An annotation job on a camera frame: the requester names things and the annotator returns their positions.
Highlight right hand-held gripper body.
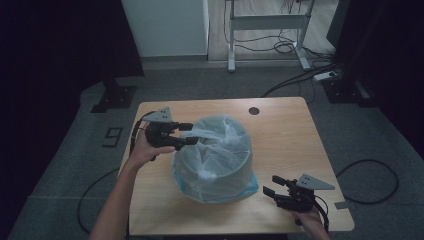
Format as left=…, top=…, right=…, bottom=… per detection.
left=275, top=172, right=336, bottom=214

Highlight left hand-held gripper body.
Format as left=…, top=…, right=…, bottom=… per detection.
left=142, top=106, right=175, bottom=150

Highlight white plastic bag blue edge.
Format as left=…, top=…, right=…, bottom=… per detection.
left=170, top=113, right=260, bottom=205

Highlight green plastic bin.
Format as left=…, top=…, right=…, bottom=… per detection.
left=174, top=114, right=253, bottom=201

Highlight person's right hand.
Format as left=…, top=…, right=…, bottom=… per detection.
left=291, top=205, right=325, bottom=240

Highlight person's left hand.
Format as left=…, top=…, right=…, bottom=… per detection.
left=127, top=128, right=177, bottom=170

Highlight black floor marking tape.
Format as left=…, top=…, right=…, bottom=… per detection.
left=101, top=127, right=124, bottom=149

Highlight black stand base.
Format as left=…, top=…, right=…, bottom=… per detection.
left=90, top=78, right=138, bottom=114
left=320, top=77, right=379, bottom=108

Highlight white cabinet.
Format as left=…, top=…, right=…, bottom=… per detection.
left=120, top=0, right=210, bottom=58

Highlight white power strip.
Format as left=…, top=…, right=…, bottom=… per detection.
left=313, top=70, right=338, bottom=82

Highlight black curtain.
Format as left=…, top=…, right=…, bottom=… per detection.
left=0, top=0, right=146, bottom=111
left=328, top=0, right=424, bottom=154

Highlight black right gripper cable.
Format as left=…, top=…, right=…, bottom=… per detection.
left=313, top=194, right=331, bottom=234

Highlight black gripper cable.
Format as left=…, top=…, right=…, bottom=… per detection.
left=76, top=110, right=158, bottom=235
left=313, top=194, right=331, bottom=234

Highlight black cable loop on floor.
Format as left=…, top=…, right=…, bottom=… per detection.
left=335, top=158, right=400, bottom=205

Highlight thick black cables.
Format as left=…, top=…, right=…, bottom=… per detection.
left=260, top=61, right=341, bottom=99

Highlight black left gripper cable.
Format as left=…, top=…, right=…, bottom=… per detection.
left=76, top=110, right=158, bottom=235

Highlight tangle of thin black cables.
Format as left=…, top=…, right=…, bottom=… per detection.
left=223, top=0, right=334, bottom=61

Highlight white metal table frame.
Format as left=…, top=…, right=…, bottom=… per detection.
left=225, top=0, right=316, bottom=73

